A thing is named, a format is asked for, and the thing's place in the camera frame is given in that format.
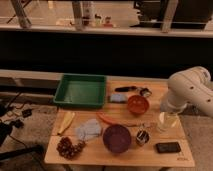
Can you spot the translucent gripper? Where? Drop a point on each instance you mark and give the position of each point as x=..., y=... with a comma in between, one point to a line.
x=166, y=121

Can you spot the light blue towel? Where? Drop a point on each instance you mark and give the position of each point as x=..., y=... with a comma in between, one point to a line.
x=88, y=130

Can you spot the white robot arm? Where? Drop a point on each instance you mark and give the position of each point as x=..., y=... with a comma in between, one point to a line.
x=188, y=86

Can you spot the small metal cup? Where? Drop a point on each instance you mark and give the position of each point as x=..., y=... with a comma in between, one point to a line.
x=142, y=137

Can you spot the orange bowl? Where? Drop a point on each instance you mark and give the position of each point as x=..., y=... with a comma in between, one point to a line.
x=137, y=104

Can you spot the purple bowl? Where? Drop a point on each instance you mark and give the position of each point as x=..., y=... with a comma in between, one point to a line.
x=117, y=139

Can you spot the blue sponge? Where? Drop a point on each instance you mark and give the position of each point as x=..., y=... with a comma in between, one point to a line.
x=118, y=98

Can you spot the green plastic tray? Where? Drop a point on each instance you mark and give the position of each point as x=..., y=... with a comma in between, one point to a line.
x=81, y=91

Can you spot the yellow banana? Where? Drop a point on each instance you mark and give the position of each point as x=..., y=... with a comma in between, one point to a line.
x=68, y=117

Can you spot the bunch of red grapes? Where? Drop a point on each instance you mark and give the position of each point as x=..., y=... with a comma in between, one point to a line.
x=68, y=150

